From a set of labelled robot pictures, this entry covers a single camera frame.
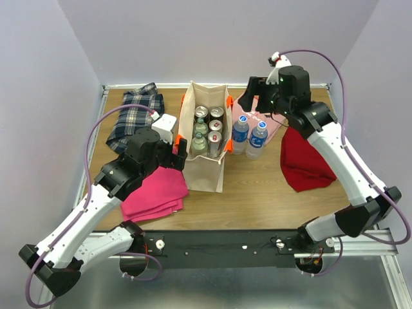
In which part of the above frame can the silver can far right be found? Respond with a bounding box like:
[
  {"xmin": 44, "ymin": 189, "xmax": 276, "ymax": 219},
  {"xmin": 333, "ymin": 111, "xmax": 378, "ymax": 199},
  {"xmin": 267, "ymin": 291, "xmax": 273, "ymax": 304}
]
[{"xmin": 209, "ymin": 106, "xmax": 225, "ymax": 122}]

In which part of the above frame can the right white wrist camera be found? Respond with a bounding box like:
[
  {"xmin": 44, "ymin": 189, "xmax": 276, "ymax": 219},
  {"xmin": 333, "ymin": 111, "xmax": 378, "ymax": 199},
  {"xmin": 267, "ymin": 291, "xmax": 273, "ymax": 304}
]
[{"xmin": 266, "ymin": 51, "xmax": 292, "ymax": 85}]

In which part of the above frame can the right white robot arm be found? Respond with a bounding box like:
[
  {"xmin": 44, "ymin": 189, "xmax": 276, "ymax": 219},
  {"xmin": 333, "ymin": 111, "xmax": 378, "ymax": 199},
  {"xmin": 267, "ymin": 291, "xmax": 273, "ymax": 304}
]
[{"xmin": 238, "ymin": 66, "xmax": 402, "ymax": 252}]

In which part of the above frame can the blue cap bottle on table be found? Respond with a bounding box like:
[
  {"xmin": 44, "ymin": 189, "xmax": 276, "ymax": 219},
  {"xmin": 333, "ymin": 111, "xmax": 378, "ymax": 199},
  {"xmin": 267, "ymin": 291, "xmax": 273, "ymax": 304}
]
[{"xmin": 232, "ymin": 115, "xmax": 249, "ymax": 155}]

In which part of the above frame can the blue cap bottle from bag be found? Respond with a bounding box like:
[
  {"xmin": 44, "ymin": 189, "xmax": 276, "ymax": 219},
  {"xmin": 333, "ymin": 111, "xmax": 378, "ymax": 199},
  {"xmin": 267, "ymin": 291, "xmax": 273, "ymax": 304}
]
[{"xmin": 246, "ymin": 121, "xmax": 268, "ymax": 160}]

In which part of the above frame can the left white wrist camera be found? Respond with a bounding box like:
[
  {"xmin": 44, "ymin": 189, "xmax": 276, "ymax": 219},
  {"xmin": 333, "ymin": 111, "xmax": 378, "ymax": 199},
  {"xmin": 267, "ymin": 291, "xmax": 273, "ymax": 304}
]
[{"xmin": 151, "ymin": 114, "xmax": 178, "ymax": 144}]

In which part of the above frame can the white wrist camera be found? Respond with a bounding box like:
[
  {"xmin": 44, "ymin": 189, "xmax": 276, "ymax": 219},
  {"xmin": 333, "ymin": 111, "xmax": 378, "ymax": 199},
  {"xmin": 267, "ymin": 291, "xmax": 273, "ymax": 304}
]
[
  {"xmin": 151, "ymin": 114, "xmax": 178, "ymax": 144},
  {"xmin": 266, "ymin": 51, "xmax": 292, "ymax": 85}
]

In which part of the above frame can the pink printed t-shirt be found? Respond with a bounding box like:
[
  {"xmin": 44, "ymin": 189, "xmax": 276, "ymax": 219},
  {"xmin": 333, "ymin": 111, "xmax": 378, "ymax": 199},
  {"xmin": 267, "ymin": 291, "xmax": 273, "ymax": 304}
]
[{"xmin": 232, "ymin": 97, "xmax": 286, "ymax": 144}]

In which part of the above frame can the aluminium frame rail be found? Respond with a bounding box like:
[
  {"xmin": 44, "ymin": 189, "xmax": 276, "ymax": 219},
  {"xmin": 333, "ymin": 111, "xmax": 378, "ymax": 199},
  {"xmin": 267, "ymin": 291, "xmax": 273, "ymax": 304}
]
[{"xmin": 294, "ymin": 229, "xmax": 398, "ymax": 258}]

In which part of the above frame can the red cloth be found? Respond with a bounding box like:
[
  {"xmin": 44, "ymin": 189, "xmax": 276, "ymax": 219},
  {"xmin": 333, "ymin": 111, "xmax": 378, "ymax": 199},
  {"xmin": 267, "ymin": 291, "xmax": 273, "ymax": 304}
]
[{"xmin": 280, "ymin": 127, "xmax": 337, "ymax": 192}]

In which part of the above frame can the red can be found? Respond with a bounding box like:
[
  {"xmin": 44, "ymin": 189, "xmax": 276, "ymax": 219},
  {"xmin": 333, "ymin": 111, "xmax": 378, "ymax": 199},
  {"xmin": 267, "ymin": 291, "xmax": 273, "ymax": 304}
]
[
  {"xmin": 208, "ymin": 131, "xmax": 221, "ymax": 158},
  {"xmin": 209, "ymin": 119, "xmax": 223, "ymax": 133}
]

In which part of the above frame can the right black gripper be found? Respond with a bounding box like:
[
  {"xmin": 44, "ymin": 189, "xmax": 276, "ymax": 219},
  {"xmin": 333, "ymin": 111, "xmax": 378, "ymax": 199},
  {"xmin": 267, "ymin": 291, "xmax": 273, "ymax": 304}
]
[{"xmin": 237, "ymin": 76, "xmax": 292, "ymax": 117}]

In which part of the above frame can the beige canvas bag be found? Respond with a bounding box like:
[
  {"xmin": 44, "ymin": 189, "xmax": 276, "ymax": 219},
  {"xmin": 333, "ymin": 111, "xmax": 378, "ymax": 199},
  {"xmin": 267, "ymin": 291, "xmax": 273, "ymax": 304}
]
[{"xmin": 175, "ymin": 81, "xmax": 233, "ymax": 192}]

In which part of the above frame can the red top can middle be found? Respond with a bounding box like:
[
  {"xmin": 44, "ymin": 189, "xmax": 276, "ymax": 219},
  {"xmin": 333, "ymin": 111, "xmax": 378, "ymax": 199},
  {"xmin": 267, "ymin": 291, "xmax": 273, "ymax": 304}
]
[{"xmin": 209, "ymin": 119, "xmax": 223, "ymax": 133}]

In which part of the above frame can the plaid navy shirt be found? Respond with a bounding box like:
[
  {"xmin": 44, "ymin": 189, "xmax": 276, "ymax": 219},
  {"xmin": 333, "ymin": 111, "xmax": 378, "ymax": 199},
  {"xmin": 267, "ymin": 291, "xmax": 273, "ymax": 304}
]
[{"xmin": 106, "ymin": 82, "xmax": 165, "ymax": 155}]

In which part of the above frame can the red top can near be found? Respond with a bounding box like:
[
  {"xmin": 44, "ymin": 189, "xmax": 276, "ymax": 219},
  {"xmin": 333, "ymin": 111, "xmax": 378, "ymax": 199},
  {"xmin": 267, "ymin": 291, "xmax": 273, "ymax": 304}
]
[{"xmin": 208, "ymin": 131, "xmax": 221, "ymax": 158}]

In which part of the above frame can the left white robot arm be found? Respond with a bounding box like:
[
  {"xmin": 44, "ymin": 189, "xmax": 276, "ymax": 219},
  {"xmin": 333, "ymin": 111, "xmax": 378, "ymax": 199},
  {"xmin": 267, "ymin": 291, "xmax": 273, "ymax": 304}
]
[{"xmin": 19, "ymin": 127, "xmax": 187, "ymax": 297}]

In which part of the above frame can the magenta folded cloth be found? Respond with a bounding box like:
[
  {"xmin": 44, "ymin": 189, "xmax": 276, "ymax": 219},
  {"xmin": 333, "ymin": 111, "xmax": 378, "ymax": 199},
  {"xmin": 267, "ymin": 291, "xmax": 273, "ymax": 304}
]
[{"xmin": 120, "ymin": 167, "xmax": 189, "ymax": 222}]

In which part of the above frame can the green cap glass bottle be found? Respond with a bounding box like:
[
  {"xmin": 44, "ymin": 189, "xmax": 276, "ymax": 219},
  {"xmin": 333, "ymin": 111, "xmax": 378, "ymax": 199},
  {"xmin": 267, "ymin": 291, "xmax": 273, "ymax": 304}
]
[
  {"xmin": 191, "ymin": 132, "xmax": 208, "ymax": 158},
  {"xmin": 192, "ymin": 118, "xmax": 209, "ymax": 138}
]

